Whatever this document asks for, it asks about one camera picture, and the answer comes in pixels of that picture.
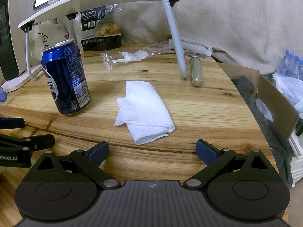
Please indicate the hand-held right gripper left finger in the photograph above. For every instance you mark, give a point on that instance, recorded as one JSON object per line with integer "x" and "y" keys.
{"x": 98, "y": 151}

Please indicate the beige curtain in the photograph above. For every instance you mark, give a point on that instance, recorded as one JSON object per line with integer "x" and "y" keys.
{"x": 236, "y": 16}

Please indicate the white paper towel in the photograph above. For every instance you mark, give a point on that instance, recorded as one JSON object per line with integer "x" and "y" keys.
{"x": 144, "y": 108}

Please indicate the glass tube of grey powder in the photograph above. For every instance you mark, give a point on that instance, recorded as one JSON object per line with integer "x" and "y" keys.
{"x": 197, "y": 73}

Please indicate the white cabinet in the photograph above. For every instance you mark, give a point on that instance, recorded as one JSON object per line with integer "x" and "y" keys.
{"x": 297, "y": 160}

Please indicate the white tote bag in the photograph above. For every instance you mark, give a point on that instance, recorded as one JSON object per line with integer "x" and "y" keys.
{"x": 47, "y": 37}

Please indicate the white flat packet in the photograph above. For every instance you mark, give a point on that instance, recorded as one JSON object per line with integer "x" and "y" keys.
{"x": 196, "y": 45}

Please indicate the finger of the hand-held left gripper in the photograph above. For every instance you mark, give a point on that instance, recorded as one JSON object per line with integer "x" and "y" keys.
{"x": 11, "y": 123}
{"x": 40, "y": 140}

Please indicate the black textured panel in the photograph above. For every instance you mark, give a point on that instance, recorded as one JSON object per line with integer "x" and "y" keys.
{"x": 7, "y": 40}

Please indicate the white plastic bag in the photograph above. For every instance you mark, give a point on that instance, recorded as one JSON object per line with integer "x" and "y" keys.
{"x": 288, "y": 87}

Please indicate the blue round cap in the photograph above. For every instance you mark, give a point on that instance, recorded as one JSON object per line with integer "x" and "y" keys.
{"x": 2, "y": 95}

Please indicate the clear snack bag black label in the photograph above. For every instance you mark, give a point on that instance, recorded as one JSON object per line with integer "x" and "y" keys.
{"x": 101, "y": 32}

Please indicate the white flat board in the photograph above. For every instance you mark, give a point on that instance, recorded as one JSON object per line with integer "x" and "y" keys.
{"x": 14, "y": 81}

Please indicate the cardboard box with clothes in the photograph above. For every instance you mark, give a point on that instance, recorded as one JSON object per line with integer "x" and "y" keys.
{"x": 267, "y": 127}

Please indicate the blue soda can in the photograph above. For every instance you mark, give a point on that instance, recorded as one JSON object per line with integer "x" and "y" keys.
{"x": 64, "y": 80}

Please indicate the pack of water bottles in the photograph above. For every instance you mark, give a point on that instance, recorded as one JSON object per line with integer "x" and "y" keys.
{"x": 290, "y": 63}

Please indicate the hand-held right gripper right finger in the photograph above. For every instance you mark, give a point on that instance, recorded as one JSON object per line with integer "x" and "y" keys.
{"x": 206, "y": 152}

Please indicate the clear plastic wrapper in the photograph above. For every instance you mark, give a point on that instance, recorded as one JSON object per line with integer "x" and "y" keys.
{"x": 132, "y": 55}

